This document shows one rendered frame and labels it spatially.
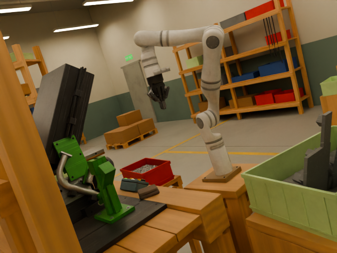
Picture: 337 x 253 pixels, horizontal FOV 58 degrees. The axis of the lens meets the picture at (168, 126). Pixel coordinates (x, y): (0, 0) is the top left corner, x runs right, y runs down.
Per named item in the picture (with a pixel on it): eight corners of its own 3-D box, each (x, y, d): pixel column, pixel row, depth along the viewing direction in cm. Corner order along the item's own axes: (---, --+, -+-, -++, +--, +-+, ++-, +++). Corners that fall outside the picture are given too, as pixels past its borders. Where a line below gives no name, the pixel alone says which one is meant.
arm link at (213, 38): (224, 31, 123) (220, 87, 138) (225, 24, 131) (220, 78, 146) (201, 31, 125) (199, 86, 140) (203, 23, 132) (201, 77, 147)
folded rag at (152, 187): (157, 188, 154) (155, 182, 154) (160, 193, 146) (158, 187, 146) (138, 195, 153) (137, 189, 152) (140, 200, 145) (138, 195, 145)
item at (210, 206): (77, 192, 242) (71, 174, 240) (230, 225, 129) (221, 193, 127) (61, 200, 233) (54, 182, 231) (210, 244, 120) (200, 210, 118)
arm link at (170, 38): (164, 24, 137) (160, 30, 131) (224, 22, 132) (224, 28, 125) (166, 44, 143) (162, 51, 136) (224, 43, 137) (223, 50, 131)
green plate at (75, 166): (86, 174, 162) (69, 138, 163) (91, 171, 155) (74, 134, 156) (66, 183, 154) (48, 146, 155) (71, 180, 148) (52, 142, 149)
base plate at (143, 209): (65, 186, 216) (64, 184, 216) (167, 207, 133) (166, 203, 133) (3, 217, 189) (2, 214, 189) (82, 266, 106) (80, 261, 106)
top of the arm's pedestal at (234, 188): (218, 169, 182) (216, 163, 181) (268, 170, 159) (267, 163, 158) (185, 194, 160) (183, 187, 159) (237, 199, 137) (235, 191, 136)
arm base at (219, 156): (220, 168, 165) (210, 139, 163) (235, 167, 159) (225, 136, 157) (212, 176, 158) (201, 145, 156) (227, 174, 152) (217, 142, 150)
